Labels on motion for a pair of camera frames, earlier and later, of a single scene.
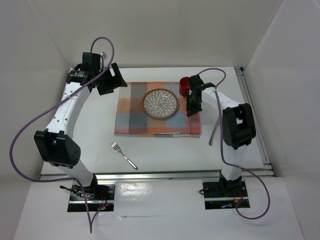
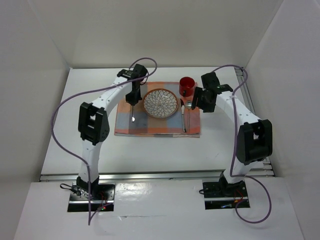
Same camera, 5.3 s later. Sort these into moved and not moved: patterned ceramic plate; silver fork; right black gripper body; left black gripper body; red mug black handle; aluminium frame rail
Moved: left black gripper body; silver fork; right black gripper body
Not moved: red mug black handle; aluminium frame rail; patterned ceramic plate
